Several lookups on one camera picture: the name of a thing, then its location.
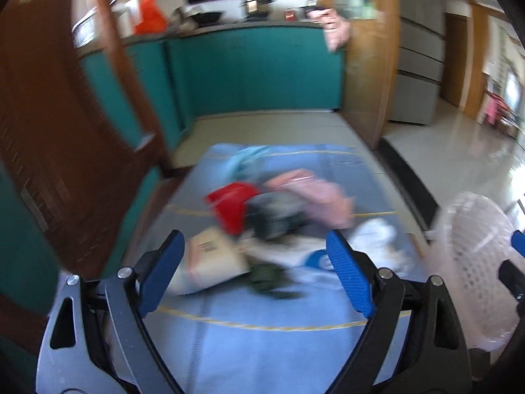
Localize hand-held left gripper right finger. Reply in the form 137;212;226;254
326;230;472;394

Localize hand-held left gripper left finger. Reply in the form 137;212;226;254
36;230;185;394

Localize white perforated plastic basket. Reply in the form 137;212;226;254
427;191;525;352

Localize red cloth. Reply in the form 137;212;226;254
206;183;264;237

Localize teal cloth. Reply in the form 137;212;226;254
223;145;272;184

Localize blue and white packet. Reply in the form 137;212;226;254
304;248;342;272

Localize white cloth with blue print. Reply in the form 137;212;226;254
352;217;416;276

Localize beige cloth with label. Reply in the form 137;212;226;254
168;227;252;296

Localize dark green sock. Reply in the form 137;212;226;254
248;264;303;301

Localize dark grey cloth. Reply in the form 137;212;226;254
245;194;313;244

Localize black door threshold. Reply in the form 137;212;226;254
376;137;440;231

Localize light blue floor mat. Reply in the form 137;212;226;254
53;143;430;394

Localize pink hanging clothes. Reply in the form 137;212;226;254
483;94;508;126

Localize brown carved wooden furniture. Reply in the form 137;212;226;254
0;0;174;290

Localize brown wooden door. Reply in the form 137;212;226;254
440;2;490;120

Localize grey refrigerator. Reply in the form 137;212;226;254
387;0;446;126

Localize teal kitchen cabinet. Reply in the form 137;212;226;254
79;22;346;149

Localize pink hanging cloth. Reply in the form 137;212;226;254
307;8;352;54

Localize orange plastic bag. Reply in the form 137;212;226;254
134;0;168;36

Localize white container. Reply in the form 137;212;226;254
110;0;142;36

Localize black wok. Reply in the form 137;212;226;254
192;10;225;26

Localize metal cooking pot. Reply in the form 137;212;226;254
240;0;274;20

